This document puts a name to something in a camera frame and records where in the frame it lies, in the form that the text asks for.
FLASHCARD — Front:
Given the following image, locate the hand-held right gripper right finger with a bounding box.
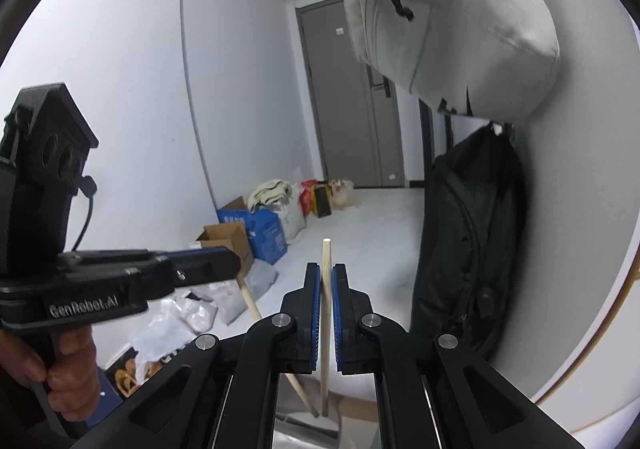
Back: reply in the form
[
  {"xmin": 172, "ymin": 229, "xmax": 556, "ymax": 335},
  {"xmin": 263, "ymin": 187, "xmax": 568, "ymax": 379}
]
[{"xmin": 332, "ymin": 264, "xmax": 586, "ymax": 449}]

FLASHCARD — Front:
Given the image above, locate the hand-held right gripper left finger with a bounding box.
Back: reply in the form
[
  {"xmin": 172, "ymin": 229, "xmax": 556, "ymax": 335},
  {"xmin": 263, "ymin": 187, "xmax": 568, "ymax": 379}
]
[{"xmin": 75, "ymin": 263, "xmax": 321, "ymax": 449}]

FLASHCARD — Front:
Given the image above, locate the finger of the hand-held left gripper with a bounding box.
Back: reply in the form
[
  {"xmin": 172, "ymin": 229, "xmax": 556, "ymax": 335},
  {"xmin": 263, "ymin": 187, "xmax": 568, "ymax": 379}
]
[{"xmin": 160, "ymin": 245, "xmax": 241, "ymax": 288}]

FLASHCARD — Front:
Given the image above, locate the wooden chopstick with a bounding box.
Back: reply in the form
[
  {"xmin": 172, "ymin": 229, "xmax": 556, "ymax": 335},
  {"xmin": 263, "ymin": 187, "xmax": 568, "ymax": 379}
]
[
  {"xmin": 237, "ymin": 278, "xmax": 321, "ymax": 419},
  {"xmin": 320, "ymin": 238, "xmax": 334, "ymax": 418}
]

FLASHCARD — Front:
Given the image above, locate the person's left hand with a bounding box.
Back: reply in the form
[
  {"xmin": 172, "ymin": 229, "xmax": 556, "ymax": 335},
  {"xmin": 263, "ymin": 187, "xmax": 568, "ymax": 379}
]
[{"xmin": 0, "ymin": 326, "xmax": 99, "ymax": 436}]

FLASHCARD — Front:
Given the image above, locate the brown cardboard box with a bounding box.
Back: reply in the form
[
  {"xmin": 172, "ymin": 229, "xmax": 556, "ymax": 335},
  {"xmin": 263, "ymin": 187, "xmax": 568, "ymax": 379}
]
[{"xmin": 194, "ymin": 223, "xmax": 254, "ymax": 276}]

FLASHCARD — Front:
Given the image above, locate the clear plastic bags pile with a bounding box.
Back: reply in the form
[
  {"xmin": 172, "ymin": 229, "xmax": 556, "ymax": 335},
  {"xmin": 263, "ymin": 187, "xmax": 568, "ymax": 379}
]
[{"xmin": 129, "ymin": 261, "xmax": 281, "ymax": 367}]

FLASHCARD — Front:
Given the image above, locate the blue cardboard box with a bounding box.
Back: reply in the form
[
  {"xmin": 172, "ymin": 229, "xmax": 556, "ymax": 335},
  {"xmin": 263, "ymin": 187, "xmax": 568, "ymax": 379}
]
[{"xmin": 216, "ymin": 196, "xmax": 289, "ymax": 266}]

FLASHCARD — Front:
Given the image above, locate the white tote bag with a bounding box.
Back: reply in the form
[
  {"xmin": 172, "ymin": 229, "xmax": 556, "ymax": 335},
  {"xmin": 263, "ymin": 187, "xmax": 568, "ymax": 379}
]
[{"xmin": 247, "ymin": 178, "xmax": 307, "ymax": 244}]

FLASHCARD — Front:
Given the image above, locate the yellow and black box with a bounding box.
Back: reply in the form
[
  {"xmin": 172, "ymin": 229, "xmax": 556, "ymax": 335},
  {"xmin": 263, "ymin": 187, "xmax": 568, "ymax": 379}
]
[{"xmin": 312, "ymin": 183, "xmax": 334, "ymax": 219}]

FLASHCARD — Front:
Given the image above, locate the red bag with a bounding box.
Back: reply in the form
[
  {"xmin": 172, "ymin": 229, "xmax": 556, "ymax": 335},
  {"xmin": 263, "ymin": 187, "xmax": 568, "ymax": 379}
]
[{"xmin": 299, "ymin": 179, "xmax": 319, "ymax": 216}]

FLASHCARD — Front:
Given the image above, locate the beige plastic bag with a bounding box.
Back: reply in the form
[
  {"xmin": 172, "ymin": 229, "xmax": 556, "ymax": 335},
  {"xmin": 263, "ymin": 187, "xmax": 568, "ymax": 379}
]
[{"xmin": 329, "ymin": 177, "xmax": 362, "ymax": 211}]

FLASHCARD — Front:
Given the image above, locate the dark box with yellow print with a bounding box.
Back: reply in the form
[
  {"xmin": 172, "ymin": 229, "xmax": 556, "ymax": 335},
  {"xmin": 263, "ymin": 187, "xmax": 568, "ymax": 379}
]
[{"xmin": 104, "ymin": 348, "xmax": 168, "ymax": 401}]

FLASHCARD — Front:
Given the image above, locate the black hanging backpack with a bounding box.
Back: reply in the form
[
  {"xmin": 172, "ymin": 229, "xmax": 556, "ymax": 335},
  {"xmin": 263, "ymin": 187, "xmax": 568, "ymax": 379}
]
[{"xmin": 410, "ymin": 124, "xmax": 527, "ymax": 356}]

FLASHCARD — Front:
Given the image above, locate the grey door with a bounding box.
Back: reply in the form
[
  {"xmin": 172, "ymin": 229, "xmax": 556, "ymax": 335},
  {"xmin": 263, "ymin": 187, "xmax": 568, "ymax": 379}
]
[{"xmin": 295, "ymin": 0, "xmax": 407, "ymax": 188}]

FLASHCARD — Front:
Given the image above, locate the white backpack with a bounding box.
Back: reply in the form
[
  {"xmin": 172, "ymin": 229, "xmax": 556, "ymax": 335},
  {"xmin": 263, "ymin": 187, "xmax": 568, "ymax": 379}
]
[{"xmin": 342, "ymin": 0, "xmax": 561, "ymax": 118}]

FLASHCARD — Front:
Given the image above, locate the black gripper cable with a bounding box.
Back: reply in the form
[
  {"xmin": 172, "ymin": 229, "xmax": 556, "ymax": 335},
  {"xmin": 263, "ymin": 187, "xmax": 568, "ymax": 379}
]
[{"xmin": 69, "ymin": 174, "xmax": 99, "ymax": 251}]

